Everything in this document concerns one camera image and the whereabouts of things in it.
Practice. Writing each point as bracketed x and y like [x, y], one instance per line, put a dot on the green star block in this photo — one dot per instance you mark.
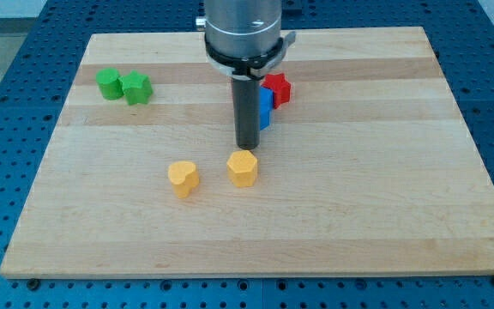
[137, 88]

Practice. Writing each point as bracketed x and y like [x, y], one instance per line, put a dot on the blue block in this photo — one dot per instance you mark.
[266, 98]

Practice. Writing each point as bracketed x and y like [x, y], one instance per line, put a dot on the wooden board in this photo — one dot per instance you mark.
[369, 170]

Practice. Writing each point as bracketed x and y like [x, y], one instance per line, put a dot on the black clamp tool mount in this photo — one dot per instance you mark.
[254, 68]

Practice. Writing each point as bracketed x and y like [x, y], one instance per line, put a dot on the yellow heart block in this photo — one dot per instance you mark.
[184, 177]

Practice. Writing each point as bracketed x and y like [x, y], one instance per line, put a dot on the yellow hexagon block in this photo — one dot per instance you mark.
[242, 168]

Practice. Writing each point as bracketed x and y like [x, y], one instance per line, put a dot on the green cylinder block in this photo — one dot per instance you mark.
[108, 80]

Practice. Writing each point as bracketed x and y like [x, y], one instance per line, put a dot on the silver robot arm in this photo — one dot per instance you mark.
[243, 41]

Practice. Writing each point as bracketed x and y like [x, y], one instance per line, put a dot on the red star block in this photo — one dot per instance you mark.
[281, 88]

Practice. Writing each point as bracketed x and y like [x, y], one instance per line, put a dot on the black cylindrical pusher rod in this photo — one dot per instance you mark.
[245, 96]

